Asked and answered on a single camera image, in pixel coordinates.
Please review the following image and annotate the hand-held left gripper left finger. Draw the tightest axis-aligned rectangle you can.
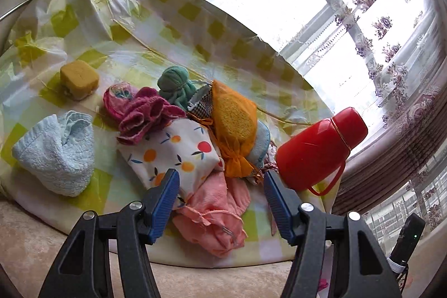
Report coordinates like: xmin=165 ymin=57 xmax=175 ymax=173
xmin=38 ymin=168 xmax=181 ymax=298

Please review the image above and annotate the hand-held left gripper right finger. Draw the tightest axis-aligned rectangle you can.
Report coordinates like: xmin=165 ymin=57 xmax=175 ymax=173
xmin=263 ymin=170 xmax=402 ymax=298

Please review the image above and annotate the pink towel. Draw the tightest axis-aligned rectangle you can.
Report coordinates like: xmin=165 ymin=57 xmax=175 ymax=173
xmin=172 ymin=174 xmax=251 ymax=258

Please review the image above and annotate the fruit print drawstring pouch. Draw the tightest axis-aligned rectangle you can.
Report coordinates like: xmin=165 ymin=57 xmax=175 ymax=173
xmin=117 ymin=118 xmax=226 ymax=204

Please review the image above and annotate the blue edged round cloth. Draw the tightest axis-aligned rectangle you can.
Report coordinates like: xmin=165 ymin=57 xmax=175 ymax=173
xmin=249 ymin=120 xmax=271 ymax=169

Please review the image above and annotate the magenta knit cloth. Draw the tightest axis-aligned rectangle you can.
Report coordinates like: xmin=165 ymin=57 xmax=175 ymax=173
xmin=117 ymin=87 xmax=187 ymax=146

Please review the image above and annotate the orange mesh bag with sponge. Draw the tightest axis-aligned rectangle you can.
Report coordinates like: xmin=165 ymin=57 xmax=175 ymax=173
xmin=210 ymin=80 xmax=259 ymax=178

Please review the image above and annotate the pink patterned cloth ball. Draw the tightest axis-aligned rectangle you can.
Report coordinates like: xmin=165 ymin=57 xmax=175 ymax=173
xmin=103 ymin=82 xmax=140 ymax=126

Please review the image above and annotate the light blue towel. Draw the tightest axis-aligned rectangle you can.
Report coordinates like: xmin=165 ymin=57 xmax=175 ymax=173
xmin=12 ymin=110 xmax=96 ymax=197

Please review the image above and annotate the yellow sponge block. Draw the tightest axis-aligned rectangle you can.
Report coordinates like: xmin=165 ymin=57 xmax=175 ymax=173
xmin=59 ymin=60 xmax=99 ymax=99

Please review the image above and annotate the red thermos bottle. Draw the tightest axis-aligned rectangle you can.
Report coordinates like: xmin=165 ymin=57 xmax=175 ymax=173
xmin=275 ymin=107 xmax=369 ymax=196

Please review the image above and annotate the mauve pleated curtain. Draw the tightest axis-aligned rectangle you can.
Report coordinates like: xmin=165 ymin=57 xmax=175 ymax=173
xmin=332 ymin=85 xmax=447 ymax=215

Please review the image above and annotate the green towel octopus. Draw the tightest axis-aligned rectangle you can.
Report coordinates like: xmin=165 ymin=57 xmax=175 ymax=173
xmin=156 ymin=66 xmax=203 ymax=110

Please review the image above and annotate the green checkered plastic tablecloth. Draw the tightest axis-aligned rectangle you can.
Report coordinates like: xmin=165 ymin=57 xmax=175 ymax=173
xmin=0 ymin=0 xmax=337 ymax=265

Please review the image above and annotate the pink braided cord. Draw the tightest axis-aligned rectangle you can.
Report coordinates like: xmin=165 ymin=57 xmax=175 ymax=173
xmin=252 ymin=161 xmax=279 ymax=184

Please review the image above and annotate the houndstooth drawstring pouch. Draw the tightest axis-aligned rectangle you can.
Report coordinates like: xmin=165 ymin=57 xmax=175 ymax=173
xmin=187 ymin=83 xmax=219 ymax=120

